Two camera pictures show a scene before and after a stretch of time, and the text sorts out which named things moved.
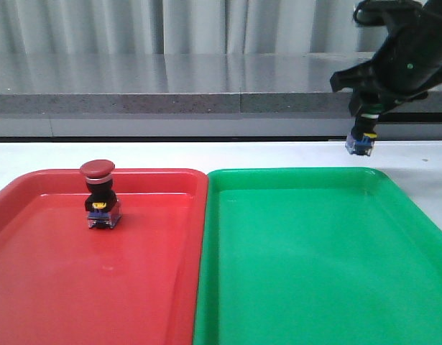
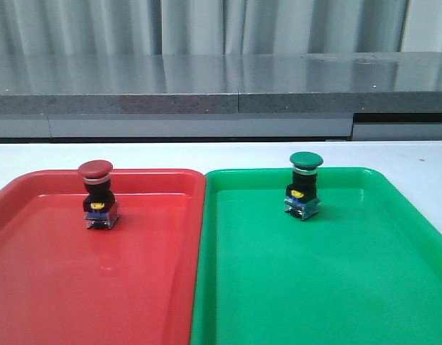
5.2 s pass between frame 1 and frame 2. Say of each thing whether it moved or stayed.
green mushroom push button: moved
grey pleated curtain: stayed
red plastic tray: stayed
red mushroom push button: stayed
